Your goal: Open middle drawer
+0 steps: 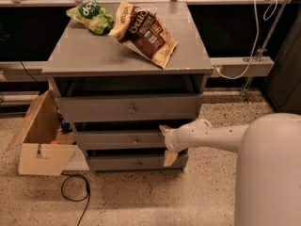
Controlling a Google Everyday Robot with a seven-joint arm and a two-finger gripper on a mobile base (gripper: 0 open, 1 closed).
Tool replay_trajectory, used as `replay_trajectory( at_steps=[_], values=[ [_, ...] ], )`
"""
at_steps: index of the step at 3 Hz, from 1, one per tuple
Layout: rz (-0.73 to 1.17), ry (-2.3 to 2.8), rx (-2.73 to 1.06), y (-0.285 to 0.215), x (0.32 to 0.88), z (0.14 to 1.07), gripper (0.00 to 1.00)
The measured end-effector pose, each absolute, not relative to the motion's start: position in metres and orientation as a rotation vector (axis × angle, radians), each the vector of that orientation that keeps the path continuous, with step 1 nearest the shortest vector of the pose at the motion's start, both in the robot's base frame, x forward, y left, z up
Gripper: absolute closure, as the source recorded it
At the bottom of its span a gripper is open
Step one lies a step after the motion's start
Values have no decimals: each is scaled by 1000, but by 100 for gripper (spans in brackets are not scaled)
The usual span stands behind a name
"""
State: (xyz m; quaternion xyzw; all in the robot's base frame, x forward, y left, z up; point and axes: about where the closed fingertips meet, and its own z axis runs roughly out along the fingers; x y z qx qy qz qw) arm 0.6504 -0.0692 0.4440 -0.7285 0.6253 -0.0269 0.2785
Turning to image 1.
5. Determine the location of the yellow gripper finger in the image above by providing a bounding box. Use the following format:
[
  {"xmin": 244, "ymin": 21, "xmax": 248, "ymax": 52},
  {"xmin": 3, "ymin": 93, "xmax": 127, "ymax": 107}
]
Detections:
[
  {"xmin": 159, "ymin": 125, "xmax": 173, "ymax": 137},
  {"xmin": 164, "ymin": 150, "xmax": 178, "ymax": 167}
]

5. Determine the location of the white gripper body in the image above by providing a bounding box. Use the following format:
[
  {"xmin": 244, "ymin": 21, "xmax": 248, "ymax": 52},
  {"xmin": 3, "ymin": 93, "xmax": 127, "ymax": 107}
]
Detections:
[{"xmin": 163, "ymin": 118, "xmax": 214, "ymax": 154}]

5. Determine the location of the grey drawer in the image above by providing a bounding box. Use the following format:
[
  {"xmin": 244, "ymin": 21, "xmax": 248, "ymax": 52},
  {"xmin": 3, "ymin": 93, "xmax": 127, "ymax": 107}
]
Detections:
[
  {"xmin": 55, "ymin": 94, "xmax": 202, "ymax": 122},
  {"xmin": 87, "ymin": 153, "xmax": 188, "ymax": 171},
  {"xmin": 73, "ymin": 130, "xmax": 166, "ymax": 150}
]

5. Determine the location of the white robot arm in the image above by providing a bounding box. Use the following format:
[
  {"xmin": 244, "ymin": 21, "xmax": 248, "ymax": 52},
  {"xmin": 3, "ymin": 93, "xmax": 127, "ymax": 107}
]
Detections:
[{"xmin": 160, "ymin": 113, "xmax": 301, "ymax": 226}]

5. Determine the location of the grey top drawer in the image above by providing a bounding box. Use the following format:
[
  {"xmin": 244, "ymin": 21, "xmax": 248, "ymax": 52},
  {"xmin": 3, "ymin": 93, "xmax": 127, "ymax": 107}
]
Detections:
[{"xmin": 55, "ymin": 94, "xmax": 202, "ymax": 122}]

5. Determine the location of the grey bottom drawer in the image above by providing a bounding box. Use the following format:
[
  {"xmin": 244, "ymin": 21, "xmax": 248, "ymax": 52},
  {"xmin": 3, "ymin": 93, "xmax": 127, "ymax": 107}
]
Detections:
[{"xmin": 87, "ymin": 153, "xmax": 188, "ymax": 171}]

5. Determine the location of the grey drawer cabinet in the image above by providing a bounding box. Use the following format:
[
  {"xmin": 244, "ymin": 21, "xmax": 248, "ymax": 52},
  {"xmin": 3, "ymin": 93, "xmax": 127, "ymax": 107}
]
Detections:
[{"xmin": 43, "ymin": 3, "xmax": 213, "ymax": 161}]

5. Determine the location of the open cardboard box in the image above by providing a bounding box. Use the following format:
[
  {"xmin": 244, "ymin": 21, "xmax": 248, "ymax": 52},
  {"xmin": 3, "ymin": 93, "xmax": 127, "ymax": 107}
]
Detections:
[{"xmin": 7, "ymin": 91, "xmax": 77, "ymax": 175}]

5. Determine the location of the metal diagonal pole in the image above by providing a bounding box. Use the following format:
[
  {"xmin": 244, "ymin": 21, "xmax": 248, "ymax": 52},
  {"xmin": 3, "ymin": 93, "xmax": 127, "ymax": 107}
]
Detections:
[{"xmin": 235, "ymin": 0, "xmax": 291, "ymax": 104}]

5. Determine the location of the brown yellow chip bag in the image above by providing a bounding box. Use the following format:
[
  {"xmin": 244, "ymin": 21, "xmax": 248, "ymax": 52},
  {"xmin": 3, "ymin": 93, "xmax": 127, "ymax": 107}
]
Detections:
[{"xmin": 109, "ymin": 2, "xmax": 178, "ymax": 69}]

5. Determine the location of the green snack bag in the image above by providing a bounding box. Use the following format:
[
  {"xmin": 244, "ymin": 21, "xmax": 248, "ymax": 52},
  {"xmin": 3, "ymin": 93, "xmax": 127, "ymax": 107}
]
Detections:
[{"xmin": 66, "ymin": 0, "xmax": 114, "ymax": 35}]

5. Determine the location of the grey wall rail shelf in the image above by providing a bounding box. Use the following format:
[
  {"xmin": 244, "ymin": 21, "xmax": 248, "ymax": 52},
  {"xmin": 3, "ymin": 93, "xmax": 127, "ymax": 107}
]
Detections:
[{"xmin": 211, "ymin": 56, "xmax": 274, "ymax": 79}]

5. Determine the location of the black floor cable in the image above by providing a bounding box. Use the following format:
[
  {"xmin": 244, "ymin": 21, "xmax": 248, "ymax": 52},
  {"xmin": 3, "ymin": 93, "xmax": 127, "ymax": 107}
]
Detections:
[{"xmin": 60, "ymin": 172, "xmax": 92, "ymax": 226}]

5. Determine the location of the white hanging cable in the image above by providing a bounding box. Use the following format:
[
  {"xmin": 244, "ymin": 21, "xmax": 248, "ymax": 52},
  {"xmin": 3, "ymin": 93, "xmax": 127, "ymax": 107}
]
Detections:
[{"xmin": 214, "ymin": 0, "xmax": 278, "ymax": 81}]

